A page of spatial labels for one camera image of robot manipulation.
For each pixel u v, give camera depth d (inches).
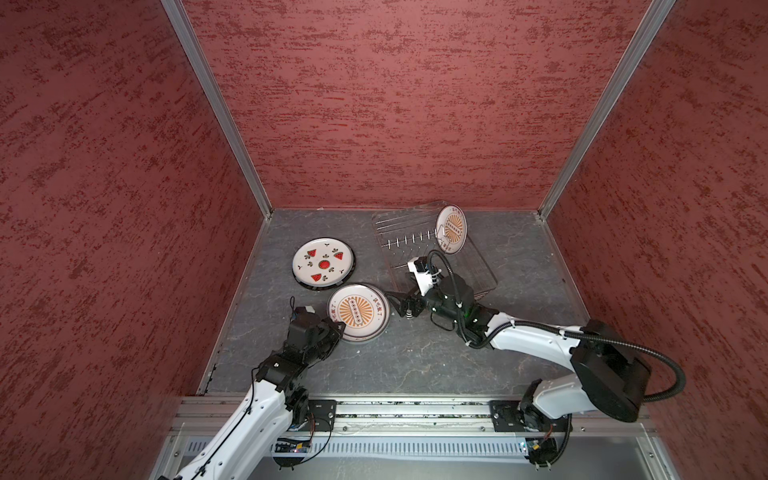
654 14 28.0
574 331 18.8
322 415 29.3
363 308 35.1
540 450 28.0
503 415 29.1
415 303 27.5
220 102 34.5
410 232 41.7
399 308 28.0
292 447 28.2
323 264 39.6
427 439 28.1
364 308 35.1
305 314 30.2
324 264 39.6
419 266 26.9
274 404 21.2
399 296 27.7
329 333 26.8
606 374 16.9
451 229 40.7
